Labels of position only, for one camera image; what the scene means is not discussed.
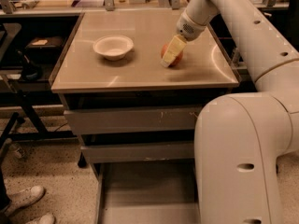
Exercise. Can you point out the white paper bowl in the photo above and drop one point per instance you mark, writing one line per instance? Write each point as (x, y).
(113, 47)

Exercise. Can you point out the red apple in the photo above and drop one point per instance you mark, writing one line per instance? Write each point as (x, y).
(176, 61)

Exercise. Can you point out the black handheld scanner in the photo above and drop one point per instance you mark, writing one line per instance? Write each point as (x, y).
(30, 71)

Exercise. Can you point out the grey top drawer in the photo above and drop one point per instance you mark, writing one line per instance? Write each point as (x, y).
(132, 119)

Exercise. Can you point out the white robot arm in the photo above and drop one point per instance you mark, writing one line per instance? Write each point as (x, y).
(239, 137)

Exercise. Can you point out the grey open bottom drawer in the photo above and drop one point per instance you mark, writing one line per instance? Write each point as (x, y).
(147, 192)

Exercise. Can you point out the black box with label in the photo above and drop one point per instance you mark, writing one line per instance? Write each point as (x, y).
(45, 49)

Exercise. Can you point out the white right sneaker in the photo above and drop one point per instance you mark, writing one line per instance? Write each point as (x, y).
(46, 219)

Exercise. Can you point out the white sneaker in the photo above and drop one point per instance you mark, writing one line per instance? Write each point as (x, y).
(22, 199)
(46, 219)

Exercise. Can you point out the grey drawer cabinet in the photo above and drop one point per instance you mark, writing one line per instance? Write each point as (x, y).
(85, 80)

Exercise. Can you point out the grey middle drawer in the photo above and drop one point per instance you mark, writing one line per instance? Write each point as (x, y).
(139, 152)

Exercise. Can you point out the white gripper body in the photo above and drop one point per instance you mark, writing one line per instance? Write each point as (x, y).
(186, 28)

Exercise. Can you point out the white left sneaker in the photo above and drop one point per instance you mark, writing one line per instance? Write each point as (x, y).
(22, 199)

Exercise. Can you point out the plastic water bottle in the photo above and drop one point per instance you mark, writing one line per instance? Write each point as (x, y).
(16, 149)

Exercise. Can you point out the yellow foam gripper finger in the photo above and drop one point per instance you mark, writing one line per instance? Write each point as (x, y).
(175, 47)

